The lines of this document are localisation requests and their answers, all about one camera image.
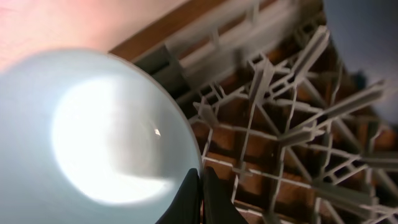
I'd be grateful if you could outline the grey dishwasher rack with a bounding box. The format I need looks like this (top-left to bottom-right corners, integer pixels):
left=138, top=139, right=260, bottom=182
left=132, top=1, right=397, bottom=223

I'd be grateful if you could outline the light blue bowl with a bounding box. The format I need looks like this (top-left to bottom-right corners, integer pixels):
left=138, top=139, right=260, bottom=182
left=1, top=49, right=202, bottom=223

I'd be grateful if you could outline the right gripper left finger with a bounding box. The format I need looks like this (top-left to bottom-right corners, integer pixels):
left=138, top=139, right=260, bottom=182
left=156, top=168, right=201, bottom=224

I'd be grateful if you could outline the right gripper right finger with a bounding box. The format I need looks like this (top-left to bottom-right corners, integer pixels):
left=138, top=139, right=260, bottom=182
left=202, top=167, right=248, bottom=224

